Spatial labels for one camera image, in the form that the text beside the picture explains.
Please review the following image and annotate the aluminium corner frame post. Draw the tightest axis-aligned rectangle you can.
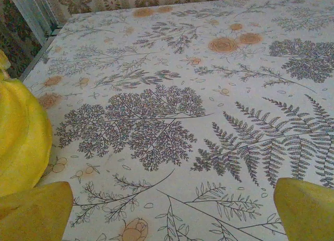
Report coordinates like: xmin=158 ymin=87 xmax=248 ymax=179
xmin=5 ymin=0 xmax=62 ymax=47

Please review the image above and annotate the aluminium table side rail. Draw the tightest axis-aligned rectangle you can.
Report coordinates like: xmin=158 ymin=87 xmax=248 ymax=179
xmin=20 ymin=27 xmax=63 ymax=82

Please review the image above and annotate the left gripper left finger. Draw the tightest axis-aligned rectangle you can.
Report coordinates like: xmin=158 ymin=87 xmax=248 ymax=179
xmin=0 ymin=180 xmax=74 ymax=241

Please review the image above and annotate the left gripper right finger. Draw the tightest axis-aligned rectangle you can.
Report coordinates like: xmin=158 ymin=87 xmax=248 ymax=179
xmin=273 ymin=177 xmax=334 ymax=241

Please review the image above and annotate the yellow banana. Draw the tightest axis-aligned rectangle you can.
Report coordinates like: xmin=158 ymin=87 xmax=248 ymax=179
xmin=0 ymin=49 xmax=54 ymax=198

